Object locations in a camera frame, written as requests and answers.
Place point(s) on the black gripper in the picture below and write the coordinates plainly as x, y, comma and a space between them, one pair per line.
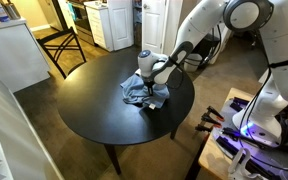
148, 82

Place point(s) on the light blue towel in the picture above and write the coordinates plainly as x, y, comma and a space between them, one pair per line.
135, 92

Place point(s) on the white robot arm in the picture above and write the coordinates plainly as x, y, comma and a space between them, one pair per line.
268, 17

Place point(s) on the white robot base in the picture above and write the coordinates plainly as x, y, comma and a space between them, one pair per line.
257, 120

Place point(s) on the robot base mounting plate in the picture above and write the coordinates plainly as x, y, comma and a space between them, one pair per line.
248, 156

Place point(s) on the white door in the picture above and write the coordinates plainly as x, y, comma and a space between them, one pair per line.
153, 12

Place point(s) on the black orange clamps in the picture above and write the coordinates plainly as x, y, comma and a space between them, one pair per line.
207, 118

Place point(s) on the black metal chair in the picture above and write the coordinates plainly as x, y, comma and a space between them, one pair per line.
54, 51

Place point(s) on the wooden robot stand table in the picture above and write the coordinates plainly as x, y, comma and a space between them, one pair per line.
210, 162

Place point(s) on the white kitchen counter cabinet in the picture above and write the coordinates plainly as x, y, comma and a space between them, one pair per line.
22, 62

